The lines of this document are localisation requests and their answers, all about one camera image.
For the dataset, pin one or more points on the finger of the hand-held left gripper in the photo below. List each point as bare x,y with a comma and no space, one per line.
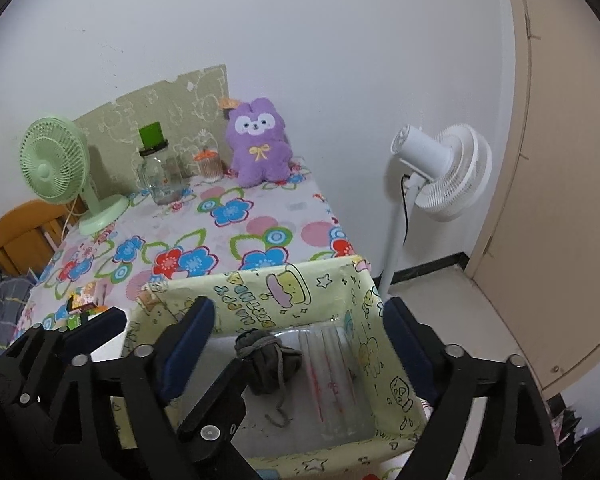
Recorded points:
102,327
212,420

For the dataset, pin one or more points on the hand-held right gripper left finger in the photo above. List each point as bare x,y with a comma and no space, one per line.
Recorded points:
180,355

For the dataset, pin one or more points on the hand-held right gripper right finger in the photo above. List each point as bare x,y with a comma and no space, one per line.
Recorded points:
402,350

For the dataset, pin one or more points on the yellow cartoon fabric storage box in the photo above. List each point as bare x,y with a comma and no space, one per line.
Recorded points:
290,290

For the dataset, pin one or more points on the colourful small carton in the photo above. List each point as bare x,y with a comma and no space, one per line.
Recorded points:
87,296

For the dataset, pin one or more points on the grey balled sock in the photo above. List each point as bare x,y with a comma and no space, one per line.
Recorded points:
265,365

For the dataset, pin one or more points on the clear plastic packet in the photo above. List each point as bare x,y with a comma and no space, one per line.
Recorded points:
330,385

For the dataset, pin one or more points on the blue plaid bedding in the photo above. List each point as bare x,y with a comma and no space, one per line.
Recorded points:
0,305

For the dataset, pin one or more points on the orange wooden chair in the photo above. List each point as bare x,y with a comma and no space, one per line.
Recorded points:
20,235

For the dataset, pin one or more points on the glass jar with dark lid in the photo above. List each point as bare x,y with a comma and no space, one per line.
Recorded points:
157,175

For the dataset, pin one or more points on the green desk fan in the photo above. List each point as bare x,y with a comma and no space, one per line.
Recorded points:
55,160

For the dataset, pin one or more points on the floral tablecloth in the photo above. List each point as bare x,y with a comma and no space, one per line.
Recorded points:
280,210

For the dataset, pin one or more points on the dark patterned clutter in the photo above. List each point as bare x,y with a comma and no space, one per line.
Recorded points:
567,425

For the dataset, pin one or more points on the white standing fan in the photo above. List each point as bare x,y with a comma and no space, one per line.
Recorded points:
445,170

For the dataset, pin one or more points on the small jar with orange lid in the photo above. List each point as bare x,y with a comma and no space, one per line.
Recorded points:
210,165

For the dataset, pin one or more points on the green plastic cup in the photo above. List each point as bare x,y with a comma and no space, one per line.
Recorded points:
151,135

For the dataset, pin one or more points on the purple plush bunny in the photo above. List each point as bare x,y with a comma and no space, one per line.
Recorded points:
257,145

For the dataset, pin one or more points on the beige wooden door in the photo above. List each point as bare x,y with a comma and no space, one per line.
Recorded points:
570,160

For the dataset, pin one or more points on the green cartoon wall sheet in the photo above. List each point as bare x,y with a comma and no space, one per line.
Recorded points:
130,110

